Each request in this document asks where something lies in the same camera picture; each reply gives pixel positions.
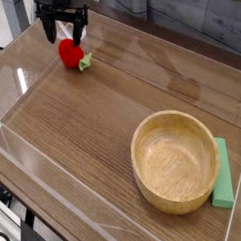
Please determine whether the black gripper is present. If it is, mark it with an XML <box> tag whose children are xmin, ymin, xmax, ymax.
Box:
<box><xmin>34</xmin><ymin>0</ymin><xmax>89</xmax><ymax>47</ymax></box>

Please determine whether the red plush strawberry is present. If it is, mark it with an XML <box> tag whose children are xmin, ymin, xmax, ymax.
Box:
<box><xmin>59</xmin><ymin>38</ymin><xmax>92</xmax><ymax>71</ymax></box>

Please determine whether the wooden bowl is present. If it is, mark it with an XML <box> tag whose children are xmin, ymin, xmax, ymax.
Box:
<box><xmin>131</xmin><ymin>110</ymin><xmax>220</xmax><ymax>215</ymax></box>

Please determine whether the green rectangular block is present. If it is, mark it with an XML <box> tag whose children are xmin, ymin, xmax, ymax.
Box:
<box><xmin>211</xmin><ymin>137</ymin><xmax>234</xmax><ymax>209</ymax></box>

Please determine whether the clear acrylic corner bracket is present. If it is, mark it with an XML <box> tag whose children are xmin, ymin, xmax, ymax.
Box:
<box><xmin>54</xmin><ymin>19</ymin><xmax>88</xmax><ymax>44</ymax></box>

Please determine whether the clear acrylic tray wall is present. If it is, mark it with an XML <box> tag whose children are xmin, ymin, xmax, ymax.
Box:
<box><xmin>0</xmin><ymin>10</ymin><xmax>241</xmax><ymax>241</ymax></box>

